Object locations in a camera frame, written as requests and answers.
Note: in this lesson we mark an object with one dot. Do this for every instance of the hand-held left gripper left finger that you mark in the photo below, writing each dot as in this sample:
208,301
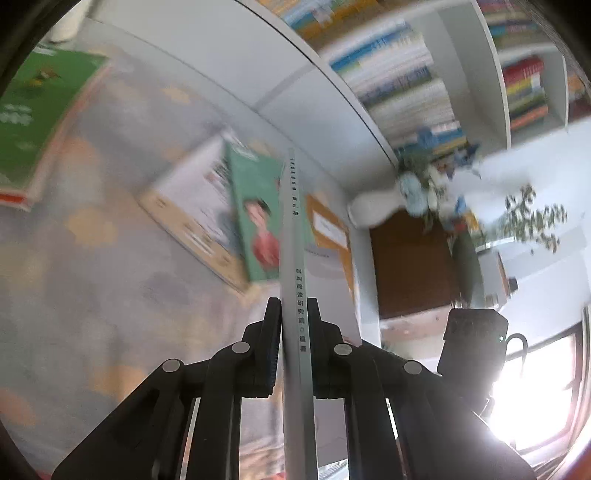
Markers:
272,350

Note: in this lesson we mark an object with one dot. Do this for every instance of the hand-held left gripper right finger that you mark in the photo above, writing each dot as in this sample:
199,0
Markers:
316,355

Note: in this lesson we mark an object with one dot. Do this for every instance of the thin white grey book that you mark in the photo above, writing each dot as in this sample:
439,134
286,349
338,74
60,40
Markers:
298,323

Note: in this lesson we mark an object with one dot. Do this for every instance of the orange book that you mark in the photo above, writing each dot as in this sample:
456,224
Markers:
328,226

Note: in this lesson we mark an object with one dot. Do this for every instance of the green book with child picture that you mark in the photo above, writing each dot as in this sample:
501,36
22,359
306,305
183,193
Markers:
258,221

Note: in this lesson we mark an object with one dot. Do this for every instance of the white book with monkey drawing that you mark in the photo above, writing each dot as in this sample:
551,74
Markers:
198,207

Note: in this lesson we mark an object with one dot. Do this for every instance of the row of red yellow books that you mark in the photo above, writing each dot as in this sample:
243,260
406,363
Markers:
521,92

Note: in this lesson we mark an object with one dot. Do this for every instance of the row of colourful shelf books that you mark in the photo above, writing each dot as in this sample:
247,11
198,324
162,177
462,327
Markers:
392,69

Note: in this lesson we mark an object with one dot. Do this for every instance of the white appliance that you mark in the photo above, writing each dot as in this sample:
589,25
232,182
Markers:
489,277

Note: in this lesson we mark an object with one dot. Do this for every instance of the dark green cloth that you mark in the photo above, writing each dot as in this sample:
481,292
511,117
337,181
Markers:
466,267

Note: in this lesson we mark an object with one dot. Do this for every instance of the window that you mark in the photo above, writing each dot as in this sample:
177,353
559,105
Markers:
531,392

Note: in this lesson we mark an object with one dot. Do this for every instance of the dark wooden cabinet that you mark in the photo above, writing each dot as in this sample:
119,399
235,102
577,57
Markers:
415,267

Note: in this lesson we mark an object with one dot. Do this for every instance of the green leafy branches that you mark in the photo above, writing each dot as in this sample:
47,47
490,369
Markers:
512,230

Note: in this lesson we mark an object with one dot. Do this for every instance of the white ceramic vase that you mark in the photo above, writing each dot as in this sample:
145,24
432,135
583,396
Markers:
374,207

